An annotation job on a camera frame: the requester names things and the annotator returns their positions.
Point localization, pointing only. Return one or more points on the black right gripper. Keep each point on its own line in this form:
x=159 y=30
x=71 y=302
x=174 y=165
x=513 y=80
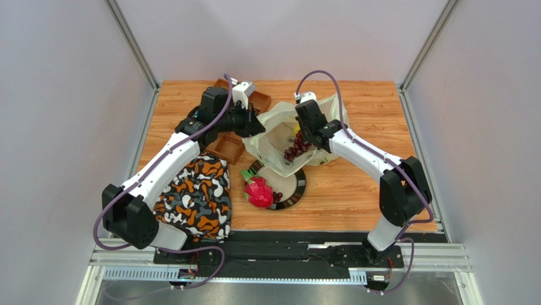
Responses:
x=317 y=138

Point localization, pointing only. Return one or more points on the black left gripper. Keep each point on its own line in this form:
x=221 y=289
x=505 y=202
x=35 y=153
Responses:
x=251 y=126

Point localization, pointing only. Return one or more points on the dark red grape bunch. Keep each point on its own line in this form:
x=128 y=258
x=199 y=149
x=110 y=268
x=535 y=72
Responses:
x=298 y=147

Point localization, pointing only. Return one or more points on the translucent plastic bag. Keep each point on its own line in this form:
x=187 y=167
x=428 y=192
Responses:
x=268 y=147

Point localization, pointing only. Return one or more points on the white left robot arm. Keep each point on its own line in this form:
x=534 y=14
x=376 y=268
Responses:
x=127 y=208

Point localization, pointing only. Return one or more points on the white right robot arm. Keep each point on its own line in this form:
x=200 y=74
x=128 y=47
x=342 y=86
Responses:
x=403 y=188

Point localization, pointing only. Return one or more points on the wooden compartment tray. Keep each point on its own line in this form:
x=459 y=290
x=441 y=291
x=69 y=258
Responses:
x=229 y=146

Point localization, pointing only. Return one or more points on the black round plate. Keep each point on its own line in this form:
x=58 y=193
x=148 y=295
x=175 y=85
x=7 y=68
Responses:
x=292 y=187

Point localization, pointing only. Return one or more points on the red dragon fruit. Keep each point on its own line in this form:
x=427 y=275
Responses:
x=257 y=190

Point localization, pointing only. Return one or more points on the small loose grapes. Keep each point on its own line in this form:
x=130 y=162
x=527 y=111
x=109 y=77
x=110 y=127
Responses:
x=277 y=196

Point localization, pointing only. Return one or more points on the camouflage patterned cloth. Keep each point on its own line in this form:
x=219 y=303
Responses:
x=198 y=200

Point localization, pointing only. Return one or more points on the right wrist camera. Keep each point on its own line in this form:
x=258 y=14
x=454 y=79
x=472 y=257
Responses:
x=305 y=97

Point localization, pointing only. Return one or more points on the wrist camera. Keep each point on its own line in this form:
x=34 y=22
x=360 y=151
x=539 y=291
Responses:
x=305 y=97
x=241 y=93

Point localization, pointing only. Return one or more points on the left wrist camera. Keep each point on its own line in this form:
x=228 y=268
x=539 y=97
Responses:
x=241 y=93

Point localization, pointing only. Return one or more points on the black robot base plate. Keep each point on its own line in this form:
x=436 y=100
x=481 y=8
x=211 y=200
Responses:
x=291 y=255

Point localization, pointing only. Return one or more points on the aluminium frame rail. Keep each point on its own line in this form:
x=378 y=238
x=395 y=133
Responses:
x=436 y=273

